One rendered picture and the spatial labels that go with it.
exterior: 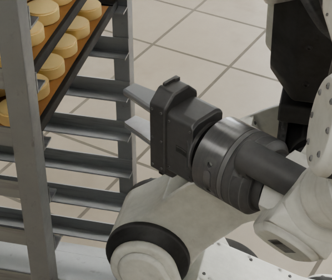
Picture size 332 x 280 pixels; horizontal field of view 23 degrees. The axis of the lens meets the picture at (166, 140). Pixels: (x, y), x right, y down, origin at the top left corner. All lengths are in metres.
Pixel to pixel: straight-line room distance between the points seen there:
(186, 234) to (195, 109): 0.45
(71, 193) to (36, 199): 0.60
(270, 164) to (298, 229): 0.08
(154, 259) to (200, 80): 1.41
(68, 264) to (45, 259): 0.63
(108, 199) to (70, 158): 0.12
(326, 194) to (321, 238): 0.11
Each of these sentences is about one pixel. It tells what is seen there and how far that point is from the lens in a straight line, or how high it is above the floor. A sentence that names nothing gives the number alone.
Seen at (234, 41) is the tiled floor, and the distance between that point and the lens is 2.88.
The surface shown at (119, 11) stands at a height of 0.77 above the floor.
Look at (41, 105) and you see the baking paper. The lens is 1.15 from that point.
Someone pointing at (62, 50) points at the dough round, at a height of 0.79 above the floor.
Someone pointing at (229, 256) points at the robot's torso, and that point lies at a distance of 1.44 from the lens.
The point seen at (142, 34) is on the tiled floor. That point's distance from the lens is 2.92.
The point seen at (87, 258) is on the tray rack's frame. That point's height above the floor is 0.15.
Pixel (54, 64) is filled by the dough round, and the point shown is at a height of 0.79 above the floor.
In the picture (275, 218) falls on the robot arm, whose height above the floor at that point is 0.90.
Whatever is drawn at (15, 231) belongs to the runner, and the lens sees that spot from 1.19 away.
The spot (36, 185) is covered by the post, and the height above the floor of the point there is 0.73.
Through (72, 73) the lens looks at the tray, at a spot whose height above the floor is 0.78.
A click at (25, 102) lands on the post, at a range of 1.00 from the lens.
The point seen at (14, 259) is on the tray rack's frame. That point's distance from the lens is 1.82.
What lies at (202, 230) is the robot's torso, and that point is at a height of 0.53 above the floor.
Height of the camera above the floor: 1.41
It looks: 36 degrees down
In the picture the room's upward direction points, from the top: straight up
